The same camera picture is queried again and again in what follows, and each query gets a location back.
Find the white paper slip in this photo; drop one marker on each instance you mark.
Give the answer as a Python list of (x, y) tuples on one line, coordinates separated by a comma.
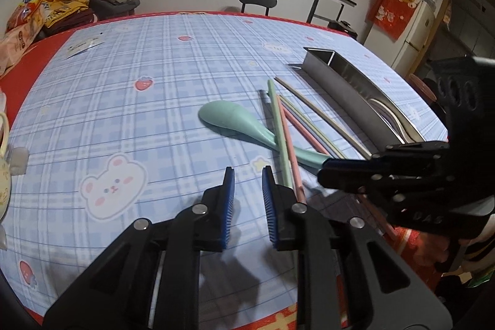
[(85, 47)]

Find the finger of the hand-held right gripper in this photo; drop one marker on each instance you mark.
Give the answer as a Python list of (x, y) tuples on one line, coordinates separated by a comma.
[(340, 173)]

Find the person's right forearm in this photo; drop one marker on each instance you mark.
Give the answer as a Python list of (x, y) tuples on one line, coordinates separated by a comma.
[(479, 256)]

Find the pink snack bag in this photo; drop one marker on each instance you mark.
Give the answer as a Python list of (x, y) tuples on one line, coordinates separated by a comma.
[(17, 47)]

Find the steel utensil tray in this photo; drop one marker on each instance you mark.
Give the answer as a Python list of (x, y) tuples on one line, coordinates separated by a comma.
[(340, 82)]

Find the yellow cup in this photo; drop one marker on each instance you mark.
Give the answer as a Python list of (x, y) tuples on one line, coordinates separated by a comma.
[(3, 183)]

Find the grey chair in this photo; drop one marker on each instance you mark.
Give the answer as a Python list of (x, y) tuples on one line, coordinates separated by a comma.
[(116, 7)]

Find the brown trash bin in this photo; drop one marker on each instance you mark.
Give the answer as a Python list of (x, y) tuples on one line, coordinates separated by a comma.
[(423, 88)]

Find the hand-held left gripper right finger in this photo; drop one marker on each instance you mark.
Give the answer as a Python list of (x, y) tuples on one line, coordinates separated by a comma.
[(269, 214)]

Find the green spoon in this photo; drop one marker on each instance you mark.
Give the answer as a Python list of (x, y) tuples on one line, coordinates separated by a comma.
[(228, 117)]

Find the pink chopstick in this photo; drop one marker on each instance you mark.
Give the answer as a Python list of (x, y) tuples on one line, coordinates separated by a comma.
[(381, 221), (292, 160)]

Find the pile of yellow maroon clothes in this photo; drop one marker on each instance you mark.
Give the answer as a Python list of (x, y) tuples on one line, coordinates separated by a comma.
[(67, 11)]

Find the beige chopstick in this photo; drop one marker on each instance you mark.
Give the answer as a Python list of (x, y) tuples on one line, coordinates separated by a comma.
[(321, 116)]

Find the black metal rack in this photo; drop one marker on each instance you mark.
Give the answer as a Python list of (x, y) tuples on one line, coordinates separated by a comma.
[(315, 7)]

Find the red printed cloth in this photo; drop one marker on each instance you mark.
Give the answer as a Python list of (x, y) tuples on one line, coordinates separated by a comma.
[(392, 13)]

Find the rice cooker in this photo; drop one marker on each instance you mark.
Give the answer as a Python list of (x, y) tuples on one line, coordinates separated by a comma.
[(342, 29)]

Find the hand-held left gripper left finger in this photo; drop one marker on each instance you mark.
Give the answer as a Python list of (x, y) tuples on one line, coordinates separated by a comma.
[(228, 214)]

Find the white fridge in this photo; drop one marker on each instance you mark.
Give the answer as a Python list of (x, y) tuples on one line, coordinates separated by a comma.
[(415, 40)]

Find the orange snack bag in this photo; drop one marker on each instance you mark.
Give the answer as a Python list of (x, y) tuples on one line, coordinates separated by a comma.
[(27, 13)]

